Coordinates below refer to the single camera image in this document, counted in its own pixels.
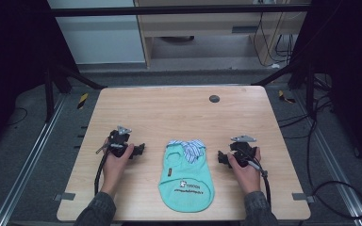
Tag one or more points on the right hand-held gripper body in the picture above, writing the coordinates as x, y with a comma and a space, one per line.
242, 150

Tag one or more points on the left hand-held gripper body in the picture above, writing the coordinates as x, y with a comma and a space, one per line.
118, 141

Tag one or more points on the mint green pet shirt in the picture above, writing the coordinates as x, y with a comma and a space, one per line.
186, 179

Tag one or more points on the person's right hand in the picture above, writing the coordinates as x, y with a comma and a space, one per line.
245, 174

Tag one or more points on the person's left hand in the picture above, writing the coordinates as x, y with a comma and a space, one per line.
115, 166

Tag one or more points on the black and yellow tape strip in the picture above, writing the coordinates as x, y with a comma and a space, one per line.
82, 100
285, 97

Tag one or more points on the grey round table grommet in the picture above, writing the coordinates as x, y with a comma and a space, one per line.
214, 99

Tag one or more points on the black metal stand leg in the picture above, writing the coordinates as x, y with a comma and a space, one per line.
308, 84
49, 94

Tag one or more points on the white cabinet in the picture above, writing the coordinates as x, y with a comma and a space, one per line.
97, 34

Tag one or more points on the wooden desk with drawer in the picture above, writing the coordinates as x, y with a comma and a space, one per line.
213, 25

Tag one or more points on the grey metal table bracket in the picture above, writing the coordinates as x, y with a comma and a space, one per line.
64, 196
303, 197

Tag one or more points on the aluminium floor rail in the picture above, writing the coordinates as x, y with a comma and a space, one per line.
336, 163
28, 157

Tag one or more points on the black metal frame bar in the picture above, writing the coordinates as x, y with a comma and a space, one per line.
176, 10

